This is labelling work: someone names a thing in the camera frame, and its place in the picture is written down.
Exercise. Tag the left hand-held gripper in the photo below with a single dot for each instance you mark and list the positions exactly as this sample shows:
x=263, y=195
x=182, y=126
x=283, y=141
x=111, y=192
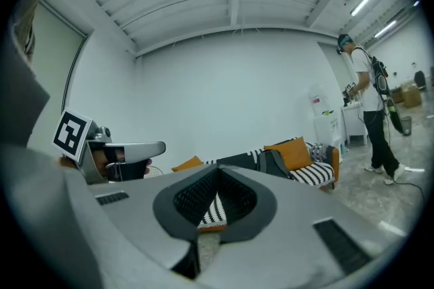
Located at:
x=71, y=133

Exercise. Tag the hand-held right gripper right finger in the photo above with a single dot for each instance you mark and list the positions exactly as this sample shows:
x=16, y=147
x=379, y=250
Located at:
x=288, y=247

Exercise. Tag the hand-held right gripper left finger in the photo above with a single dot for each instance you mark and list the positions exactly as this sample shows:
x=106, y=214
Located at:
x=118, y=230

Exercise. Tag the orange sofa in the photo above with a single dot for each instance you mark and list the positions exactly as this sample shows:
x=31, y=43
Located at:
x=335, y=157

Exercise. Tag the person's left hand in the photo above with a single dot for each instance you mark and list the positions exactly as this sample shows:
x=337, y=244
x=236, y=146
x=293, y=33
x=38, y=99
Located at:
x=101, y=160

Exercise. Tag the orange cushion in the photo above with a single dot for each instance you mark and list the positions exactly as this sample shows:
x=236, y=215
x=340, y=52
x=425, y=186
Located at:
x=295, y=153
x=188, y=163

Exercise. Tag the grey patterned cushion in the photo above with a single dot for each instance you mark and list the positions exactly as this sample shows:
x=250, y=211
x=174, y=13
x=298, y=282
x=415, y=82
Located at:
x=318, y=152

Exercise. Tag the white door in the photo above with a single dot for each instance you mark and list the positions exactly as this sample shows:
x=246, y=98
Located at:
x=54, y=77

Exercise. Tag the white low cupboard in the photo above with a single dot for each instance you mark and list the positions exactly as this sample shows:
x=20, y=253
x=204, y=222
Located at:
x=327, y=131

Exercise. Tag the person's grey printed t-shirt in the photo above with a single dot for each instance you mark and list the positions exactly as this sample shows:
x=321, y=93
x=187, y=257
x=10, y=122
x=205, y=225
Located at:
x=20, y=104

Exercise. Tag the white cabinet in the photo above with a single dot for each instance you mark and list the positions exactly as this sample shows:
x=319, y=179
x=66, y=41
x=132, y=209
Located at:
x=354, y=125

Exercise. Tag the small green item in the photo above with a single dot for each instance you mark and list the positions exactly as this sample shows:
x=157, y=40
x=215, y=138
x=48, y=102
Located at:
x=327, y=113

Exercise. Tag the cardboard box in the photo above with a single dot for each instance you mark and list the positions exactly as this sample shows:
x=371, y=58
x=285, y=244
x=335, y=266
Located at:
x=411, y=97
x=396, y=95

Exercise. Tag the black chair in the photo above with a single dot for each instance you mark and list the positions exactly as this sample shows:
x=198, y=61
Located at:
x=420, y=79

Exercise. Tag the white wall paper red label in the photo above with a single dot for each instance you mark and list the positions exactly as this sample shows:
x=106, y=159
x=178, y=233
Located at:
x=317, y=101

